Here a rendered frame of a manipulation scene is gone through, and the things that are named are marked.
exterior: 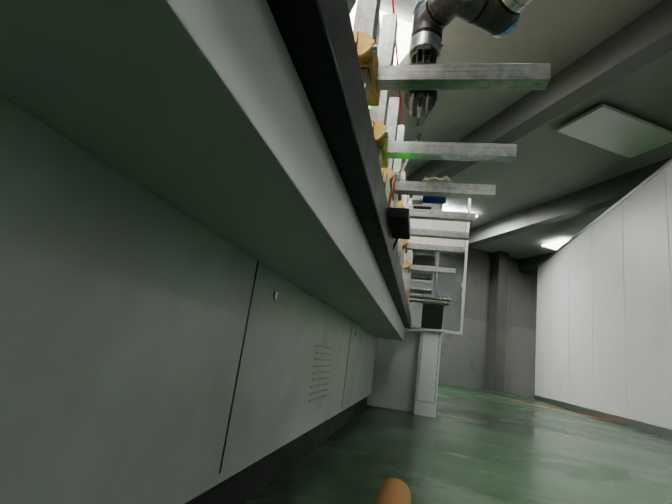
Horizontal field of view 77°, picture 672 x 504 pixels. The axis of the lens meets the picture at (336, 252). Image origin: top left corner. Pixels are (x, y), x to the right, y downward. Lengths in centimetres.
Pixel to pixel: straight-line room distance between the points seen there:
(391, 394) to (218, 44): 334
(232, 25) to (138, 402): 46
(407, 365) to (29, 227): 324
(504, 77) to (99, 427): 75
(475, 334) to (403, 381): 743
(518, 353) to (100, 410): 1133
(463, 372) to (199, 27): 1049
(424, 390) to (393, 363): 33
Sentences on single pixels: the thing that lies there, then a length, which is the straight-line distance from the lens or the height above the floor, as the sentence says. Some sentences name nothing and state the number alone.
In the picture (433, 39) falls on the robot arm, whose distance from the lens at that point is 134.
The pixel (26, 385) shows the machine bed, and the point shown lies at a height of 29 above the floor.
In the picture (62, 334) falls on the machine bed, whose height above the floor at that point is 34.
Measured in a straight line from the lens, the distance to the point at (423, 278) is 344.
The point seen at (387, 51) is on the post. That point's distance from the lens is 109.
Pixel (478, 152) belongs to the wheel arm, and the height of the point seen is 82.
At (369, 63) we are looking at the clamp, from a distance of 75.
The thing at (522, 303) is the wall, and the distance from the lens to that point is 1187.
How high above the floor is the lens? 36
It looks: 13 degrees up
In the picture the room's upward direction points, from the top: 8 degrees clockwise
